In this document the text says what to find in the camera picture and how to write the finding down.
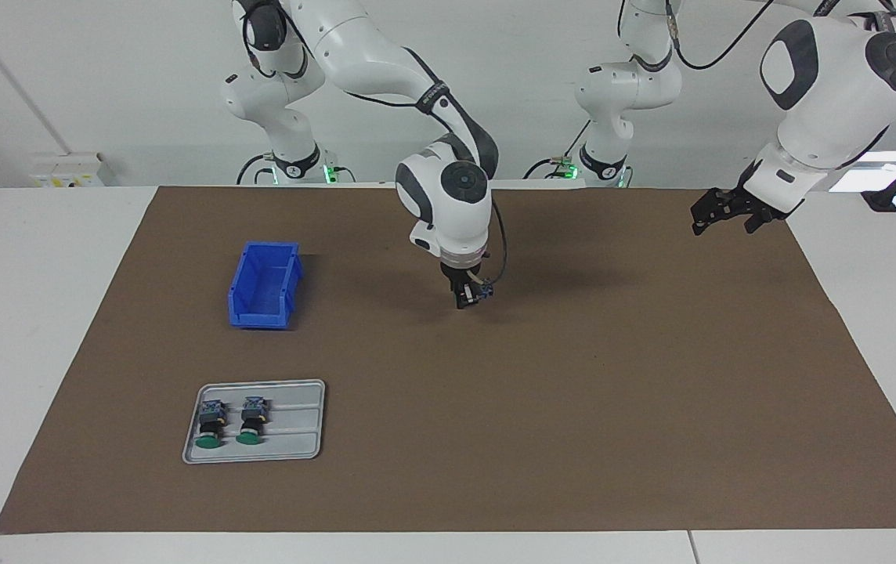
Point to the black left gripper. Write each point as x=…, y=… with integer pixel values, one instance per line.
x=753, y=205

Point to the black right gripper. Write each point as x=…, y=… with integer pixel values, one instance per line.
x=460, y=276

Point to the green push button switch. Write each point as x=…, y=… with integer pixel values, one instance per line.
x=485, y=293
x=211, y=423
x=251, y=419

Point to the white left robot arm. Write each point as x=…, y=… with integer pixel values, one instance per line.
x=832, y=94

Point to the brown table mat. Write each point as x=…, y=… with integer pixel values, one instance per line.
x=534, y=392

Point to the green lit base connector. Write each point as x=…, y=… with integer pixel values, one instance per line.
x=565, y=168
x=329, y=174

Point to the blue plastic storage bin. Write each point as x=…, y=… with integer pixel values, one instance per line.
x=264, y=290

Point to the silver metal tray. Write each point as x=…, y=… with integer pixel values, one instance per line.
x=291, y=439

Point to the white wall socket box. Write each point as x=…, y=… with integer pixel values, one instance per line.
x=72, y=168

